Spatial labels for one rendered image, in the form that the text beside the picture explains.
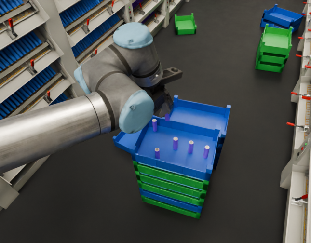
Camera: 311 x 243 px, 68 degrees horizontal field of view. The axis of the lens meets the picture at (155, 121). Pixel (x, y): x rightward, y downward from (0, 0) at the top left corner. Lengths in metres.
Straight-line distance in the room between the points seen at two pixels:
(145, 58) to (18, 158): 0.36
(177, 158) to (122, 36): 0.51
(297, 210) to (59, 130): 1.00
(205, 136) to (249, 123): 0.69
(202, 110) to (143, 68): 0.73
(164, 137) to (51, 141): 0.61
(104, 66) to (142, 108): 0.15
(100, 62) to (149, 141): 0.48
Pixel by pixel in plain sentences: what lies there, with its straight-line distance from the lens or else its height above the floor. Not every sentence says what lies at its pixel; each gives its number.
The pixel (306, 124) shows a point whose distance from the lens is 1.47.
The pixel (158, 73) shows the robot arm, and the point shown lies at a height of 0.77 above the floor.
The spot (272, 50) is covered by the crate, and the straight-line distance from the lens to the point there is 2.00.
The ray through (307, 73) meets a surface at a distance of 1.74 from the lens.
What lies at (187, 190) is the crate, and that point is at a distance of 0.98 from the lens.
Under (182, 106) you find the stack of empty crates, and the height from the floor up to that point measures 0.24.
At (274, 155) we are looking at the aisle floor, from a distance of 1.52.
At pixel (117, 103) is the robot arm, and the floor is 0.86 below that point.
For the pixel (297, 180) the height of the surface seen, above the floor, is 0.18.
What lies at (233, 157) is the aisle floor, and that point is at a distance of 1.43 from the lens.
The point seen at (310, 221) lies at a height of 0.36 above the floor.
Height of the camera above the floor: 1.16
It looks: 48 degrees down
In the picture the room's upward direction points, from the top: 5 degrees counter-clockwise
